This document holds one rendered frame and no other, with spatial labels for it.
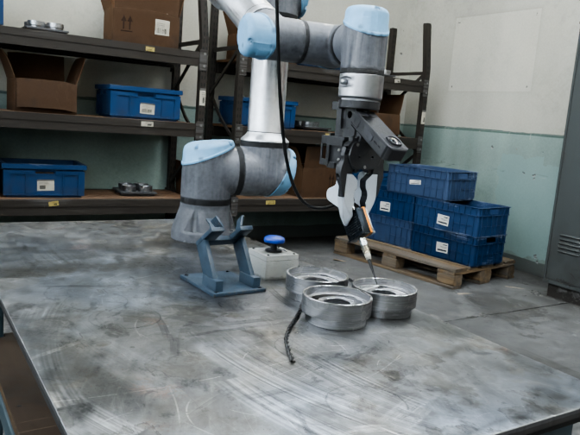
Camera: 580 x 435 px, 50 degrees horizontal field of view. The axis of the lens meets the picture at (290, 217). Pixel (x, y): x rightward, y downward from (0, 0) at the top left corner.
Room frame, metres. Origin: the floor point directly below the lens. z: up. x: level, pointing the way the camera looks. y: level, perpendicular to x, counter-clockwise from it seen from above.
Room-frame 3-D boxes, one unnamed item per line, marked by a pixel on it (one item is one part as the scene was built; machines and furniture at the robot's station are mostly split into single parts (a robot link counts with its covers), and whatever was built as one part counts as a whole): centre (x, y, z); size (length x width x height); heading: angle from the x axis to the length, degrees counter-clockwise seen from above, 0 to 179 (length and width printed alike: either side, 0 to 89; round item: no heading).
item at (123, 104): (4.54, 1.15, 1.11); 0.52 x 0.38 x 0.22; 123
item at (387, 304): (0.98, -0.16, 0.82); 0.10 x 0.10 x 0.04
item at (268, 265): (1.16, 0.03, 0.82); 0.08 x 0.07 x 0.05; 33
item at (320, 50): (1.17, -0.05, 1.23); 0.11 x 0.11 x 0.08; 24
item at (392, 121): (5.68, -0.66, 1.19); 0.45 x 0.40 x 0.37; 118
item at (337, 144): (1.09, -0.10, 1.07); 0.09 x 0.08 x 0.12; 36
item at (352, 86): (1.08, -0.10, 1.15); 0.08 x 0.08 x 0.05
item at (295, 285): (1.02, -0.05, 0.82); 0.10 x 0.10 x 0.04
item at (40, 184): (4.19, 1.70, 0.56); 0.52 x 0.38 x 0.22; 120
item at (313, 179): (5.35, -0.13, 0.67); 0.52 x 0.43 x 0.43; 123
